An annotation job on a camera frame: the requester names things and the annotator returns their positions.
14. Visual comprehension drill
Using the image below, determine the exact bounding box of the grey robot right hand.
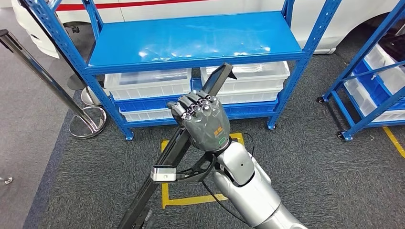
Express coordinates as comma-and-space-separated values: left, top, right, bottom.
167, 90, 231, 153

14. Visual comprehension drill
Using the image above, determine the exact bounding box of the black plastic plate bracket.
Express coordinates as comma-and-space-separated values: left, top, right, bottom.
117, 62, 237, 229

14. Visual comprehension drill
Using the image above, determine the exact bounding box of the blue metal shelf rack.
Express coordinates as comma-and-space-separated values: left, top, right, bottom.
19, 0, 342, 141

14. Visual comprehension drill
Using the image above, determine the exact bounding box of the blue wheeled shelf rack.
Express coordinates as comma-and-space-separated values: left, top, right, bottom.
316, 0, 405, 142

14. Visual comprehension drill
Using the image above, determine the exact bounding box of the blue plastic bin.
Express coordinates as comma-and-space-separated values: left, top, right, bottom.
352, 60, 405, 110
221, 98, 280, 116
110, 94, 191, 113

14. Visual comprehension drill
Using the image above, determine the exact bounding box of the white car with red stripe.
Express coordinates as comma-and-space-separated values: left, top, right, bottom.
11, 0, 403, 59

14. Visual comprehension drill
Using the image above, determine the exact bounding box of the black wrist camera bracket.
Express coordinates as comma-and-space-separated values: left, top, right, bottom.
175, 151, 217, 184

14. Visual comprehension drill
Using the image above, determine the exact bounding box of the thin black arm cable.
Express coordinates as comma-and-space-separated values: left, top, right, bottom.
202, 133, 256, 226

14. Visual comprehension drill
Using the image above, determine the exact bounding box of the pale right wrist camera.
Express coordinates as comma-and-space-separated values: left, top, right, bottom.
150, 166, 177, 183

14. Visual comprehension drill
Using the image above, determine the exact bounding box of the chrome stanchion post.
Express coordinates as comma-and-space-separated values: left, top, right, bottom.
80, 87, 105, 107
0, 29, 107, 140

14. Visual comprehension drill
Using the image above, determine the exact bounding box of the black base stanchion post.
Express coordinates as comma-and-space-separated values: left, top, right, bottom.
19, 0, 88, 91

